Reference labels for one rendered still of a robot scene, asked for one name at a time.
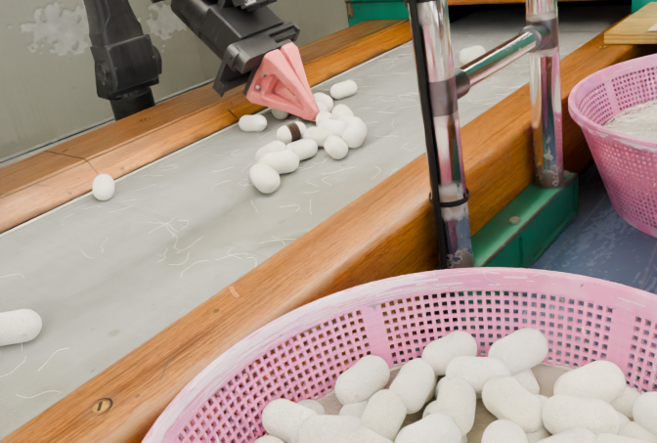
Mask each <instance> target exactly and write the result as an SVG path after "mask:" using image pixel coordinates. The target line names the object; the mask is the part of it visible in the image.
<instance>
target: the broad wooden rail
mask: <svg viewBox="0 0 657 443"><path fill-rule="evenodd" d="M410 41H412V34H411V26H410V19H394V20H365V21H363V22H359V23H356V24H354V25H352V26H349V27H347V28H344V29H342V30H339V31H338V32H335V33H333V34H330V35H328V36H325V37H323V38H320V39H318V40H316V41H313V42H311V43H308V44H306V45H303V46H301V47H298V51H299V55H300V58H301V62H302V64H303V68H304V71H305V75H306V78H307V82H308V84H309V87H310V88H312V87H314V86H316V85H318V84H321V83H323V82H325V81H327V80H329V79H331V78H333V77H335V76H338V75H339V74H341V73H343V72H345V71H347V70H349V69H351V68H354V67H356V66H359V65H361V64H363V63H365V62H367V61H369V60H372V59H374V58H376V57H378V56H380V55H382V54H384V53H386V52H389V51H391V50H393V49H395V48H397V47H399V46H401V45H403V44H406V43H408V42H410ZM246 83H247V82H246ZM246 83H244V84H243V85H240V86H238V87H236V88H234V89H231V90H229V91H227V92H225V93H224V95H223V97H220V96H219V95H218V94H217V93H216V92H215V91H214V90H213V89H212V86H213V84H214V82H211V83H209V84H206V85H204V86H201V87H199V88H197V89H195V90H193V91H190V92H188V93H185V94H183V95H180V96H178V97H175V98H173V99H170V100H168V101H165V102H163V103H161V104H158V105H156V106H153V107H151V108H148V109H146V110H143V111H139V112H137V113H134V114H132V115H129V116H127V117H125V118H122V119H120V120H118V121H116V122H113V123H111V124H108V125H106V126H103V127H101V128H98V129H96V130H93V131H91V132H89V133H86V134H84V135H81V136H79V137H76V138H74V139H71V140H69V141H66V142H64V143H61V144H59V145H57V146H55V147H52V148H50V149H48V150H45V151H43V152H40V153H38V154H35V155H31V156H29V157H26V158H24V159H21V160H19V161H16V162H14V163H12V164H9V165H7V166H4V167H2V168H0V235H1V234H3V233H5V232H7V231H10V230H12V229H14V228H16V227H18V226H19V225H21V224H23V223H26V222H28V221H30V220H32V219H34V218H36V217H38V216H40V215H42V214H45V213H47V212H49V211H51V210H53V209H55V208H57V207H59V206H62V205H64V204H66V203H68V202H70V201H72V200H74V199H78V198H80V197H82V196H84V195H86V194H88V193H90V192H92V191H93V182H94V179H95V178H96V177H97V176H99V175H101V174H107V175H108V176H110V177H111V178H112V179H113V181H115V180H117V179H119V178H121V177H123V176H125V175H127V174H130V173H132V172H134V171H136V170H138V169H140V168H142V167H144V166H146V165H149V164H151V163H153V162H155V161H157V160H159V159H161V158H163V157H166V156H168V155H171V154H173V153H175V152H177V151H179V150H182V149H184V148H186V147H187V146H189V145H191V144H193V143H195V142H198V141H200V140H202V139H204V138H206V137H208V136H210V135H212V134H214V133H217V132H219V131H221V130H223V129H225V128H227V127H229V126H231V125H234V124H236V123H238V122H240V119H241V117H242V116H244V115H255V114H257V113H259V112H261V111H263V110H265V109H268V108H269V107H265V106H261V105H257V104H253V103H251V102H250V101H249V100H248V99H247V98H246V97H245V96H244V95H243V94H242V92H243V90H244V87H245V85H246Z"/></svg>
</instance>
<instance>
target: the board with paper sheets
mask: <svg viewBox="0 0 657 443"><path fill-rule="evenodd" d="M655 23H657V2H650V3H648V4H647V5H645V6H644V7H642V8H641V9H639V10H638V11H637V12H635V13H634V14H632V15H631V16H629V17H628V18H626V19H625V20H623V21H622V22H620V23H619V24H617V25H616V26H614V27H613V28H611V29H610V30H608V31H607V32H605V33H604V44H657V30H648V29H649V28H650V27H652V26H653V25H654V24H655Z"/></svg>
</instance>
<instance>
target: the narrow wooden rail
mask: <svg viewBox="0 0 657 443"><path fill-rule="evenodd" d="M634 13H635V12H631V13H629V14H628V15H626V16H625V17H623V18H622V19H620V20H619V21H618V22H616V23H614V24H613V25H611V26H610V27H608V28H607V29H605V30H604V31H602V32H601V33H599V34H598V35H597V36H596V37H594V38H593V39H591V40H590V41H589V42H587V43H586V44H584V45H583V46H581V47H580V48H578V49H577V50H575V51H574V52H572V53H571V54H569V55H568V56H566V57H565V58H563V59H562V60H560V89H561V115H562V142H563V169H564V170H568V171H569V172H571V173H577V174H578V179H579V178H580V177H581V176H582V175H583V174H584V173H585V172H586V171H587V170H588V169H589V168H590V167H591V166H592V165H593V164H594V159H593V157H592V154H591V150H590V148H589V146H588V143H587V141H586V138H585V136H584V133H583V131H582V128H581V126H579V125H578V124H577V123H576V122H575V121H574V120H573V118H572V117H571V115H570V113H569V110H568V98H569V95H570V93H571V91H572V89H573V88H574V87H575V86H576V85H577V84H578V83H579V82H580V81H581V80H583V79H584V78H586V77H587V76H589V75H591V74H593V73H595V72H597V71H599V70H601V69H604V68H606V67H609V66H613V65H616V64H618V63H621V62H625V61H628V60H632V59H636V58H640V57H644V56H649V55H653V54H657V44H604V33H605V32H607V31H608V30H610V29H611V28H613V27H614V26H616V25H617V24H619V23H620V22H622V21H623V20H625V19H626V18H628V17H629V16H631V15H632V14H634ZM460 135H461V145H462V155H463V165H464V175H465V185H466V188H467V189H468V190H469V200H468V201H467V204H468V214H469V225H470V235H471V236H472V235H474V234H475V233H476V232H477V231H478V230H479V229H480V228H481V227H482V226H484V225H485V224H486V223H487V222H488V221H489V220H490V219H491V218H492V217H494V216H495V215H496V214H497V213H498V212H499V211H500V210H501V209H502V208H504V207H505V206H506V205H507V204H508V203H509V202H510V201H511V200H512V199H514V198H515V197H516V196H517V195H518V194H519V193H520V192H522V191H523V190H524V189H525V188H526V187H527V186H528V185H529V184H530V183H532V182H533V181H534V180H535V167H534V149H533V131H532V114H531V96H530V81H529V82H528V83H526V84H525V85H523V86H522V87H520V88H519V89H517V90H516V91H514V92H513V93H511V94H510V95H508V96H507V97H505V98H504V99H502V100H501V101H500V102H498V103H497V104H495V105H494V106H492V107H491V108H489V109H488V110H486V111H484V112H483V113H481V114H480V115H478V116H477V117H475V118H474V119H472V120H471V121H470V122H468V123H467V124H465V126H463V127H462V128H461V129H460ZM429 193H430V185H429V177H428V168H427V160H426V153H423V154H422V155H420V156H418V157H417V158H415V159H414V160H413V161H411V162H410V163H408V164H407V165H405V166H404V167H402V168H401V169H399V170H398V171H396V172H395V173H393V174H392V175H390V176H389V177H387V178H386V179H385V180H383V181H382V182H380V183H379V184H377V185H376V186H374V187H373V188H371V189H370V190H368V191H367V192H365V193H364V194H362V195H361V196H359V197H358V198H356V199H355V200H353V201H352V202H350V203H349V204H347V205H346V206H344V207H343V208H341V209H340V210H338V211H337V212H335V213H334V214H333V215H332V216H330V217H329V218H327V219H326V220H325V221H323V222H322V223H320V224H319V225H317V226H316V227H314V228H313V229H311V230H310V231H308V232H307V233H305V234H304V235H302V236H301V237H299V238H298V239H297V240H295V241H294V242H292V243H291V244H289V245H287V246H286V247H284V248H283V249H281V250H280V251H278V252H277V253H275V254H274V255H272V256H271V257H269V258H268V259H267V260H265V261H264V262H262V263H261V264H259V265H258V266H256V267H255V268H253V269H252V270H250V271H249V272H247V273H246V274H244V275H243V276H241V277H240V278H238V279H237V280H236V281H234V282H233V283H231V284H230V285H228V286H227V287H225V288H223V289H222V290H220V291H219V292H217V293H216V294H214V295H213V296H211V297H210V298H209V299H207V300H206V301H204V302H203V303H201V305H199V306H198V307H196V308H195V309H193V310H192V311H190V312H189V313H187V314H186V315H184V316H183V317H181V318H180V319H179V320H177V321H176V322H174V323H173V324H171V325H170V326H168V327H167V328H165V329H164V330H162V331H161V332H159V333H157V334H156V335H154V336H153V337H151V338H150V339H149V340H147V341H146V342H144V343H143V344H141V345H140V346H138V347H137V348H135V349H134V350H132V351H131V352H129V353H128V354H126V355H125V356H123V357H122V358H121V359H119V360H118V361H116V362H115V363H113V364H112V365H110V366H109V367H107V368H106V369H104V370H103V371H101V372H100V373H98V374H97V375H95V376H94V377H92V378H91V379H89V380H88V381H86V382H85V383H83V384H82V385H80V386H79V387H77V388H76V389H74V390H73V391H71V392H70V393H69V394H68V395H66V396H65V397H63V398H62V399H61V400H59V401H58V402H56V403H55V404H53V405H52V406H50V407H49V408H47V409H46V410H44V411H43V412H41V413H40V414H38V415H37V416H35V417H34V418H33V419H31V420H30V421H28V422H26V423H25V424H23V425H22V426H20V427H19V428H17V429H16V430H14V431H13V432H11V433H10V434H8V435H7V436H5V437H4V438H3V439H1V440H0V443H142V441H143V440H144V438H145V436H146V435H147V433H148V432H149V431H150V429H151V428H152V426H153V424H154V423H155V422H156V420H157V419H158V418H159V416H160V415H161V414H162V413H163V411H164V410H165V409H166V408H167V406H168V405H169V404H170V403H171V402H172V401H173V399H174V398H175V397H176V396H177V395H178V394H179V393H180V392H181V391H182V389H183V388H184V387H185V386H186V385H187V384H188V383H189V382H190V381H191V380H192V379H193V378H194V377H196V376H197V375H198V374H199V373H200V372H201V371H202V370H203V369H205V368H206V367H207V366H208V365H209V364H210V363H211V362H213V361H214V360H215V359H216V358H218V357H219V356H220V355H221V354H223V353H224V352H225V351H227V350H228V349H229V348H231V347H232V346H234V345H235V344H236V343H238V342H239V341H241V340H242V339H244V338H245V337H247V336H248V335H250V334H251V333H253V332H255V331H257V330H258V329H260V328H262V327H263V326H265V325H267V324H269V323H270V322H272V321H274V320H276V319H278V318H280V317H281V316H283V315H285V314H286V313H289V312H291V311H293V310H295V309H297V308H299V307H301V306H304V305H306V304H308V303H311V302H313V301H316V300H318V299H320V298H323V297H326V296H328V295H331V294H334V293H337V292H340V291H343V290H346V289H349V288H353V287H357V286H360V285H364V284H367V283H371V282H375V281H380V280H384V279H388V278H393V277H398V276H403V275H408V274H414V273H421V272H427V271H433V270H434V269H436V268H437V267H438V266H439V265H440V264H439V256H438V248H437V241H436V233H435V225H434V216H433V208H432V204H431V203H430V202H429V197H428V196H429Z"/></svg>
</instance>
